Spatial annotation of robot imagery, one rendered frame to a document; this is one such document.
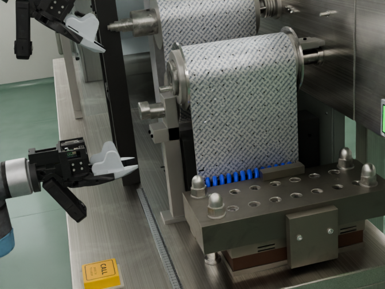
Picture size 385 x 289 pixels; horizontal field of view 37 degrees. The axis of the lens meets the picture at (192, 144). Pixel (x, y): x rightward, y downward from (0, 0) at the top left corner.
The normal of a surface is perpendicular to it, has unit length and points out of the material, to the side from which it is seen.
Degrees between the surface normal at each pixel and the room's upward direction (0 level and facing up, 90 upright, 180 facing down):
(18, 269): 0
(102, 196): 0
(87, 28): 86
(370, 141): 90
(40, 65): 90
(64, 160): 90
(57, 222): 0
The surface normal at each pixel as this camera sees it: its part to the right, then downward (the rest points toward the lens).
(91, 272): -0.09, -0.93
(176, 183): 0.24, 0.33
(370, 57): -0.97, 0.17
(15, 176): 0.16, -0.16
